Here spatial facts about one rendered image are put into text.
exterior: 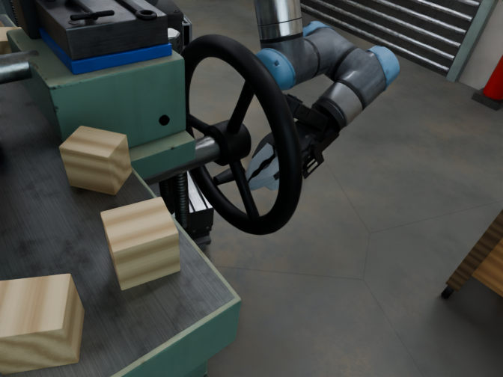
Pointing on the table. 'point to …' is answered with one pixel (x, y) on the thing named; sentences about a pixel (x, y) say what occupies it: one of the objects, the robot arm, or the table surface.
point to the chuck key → (88, 12)
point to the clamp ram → (16, 66)
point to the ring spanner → (140, 10)
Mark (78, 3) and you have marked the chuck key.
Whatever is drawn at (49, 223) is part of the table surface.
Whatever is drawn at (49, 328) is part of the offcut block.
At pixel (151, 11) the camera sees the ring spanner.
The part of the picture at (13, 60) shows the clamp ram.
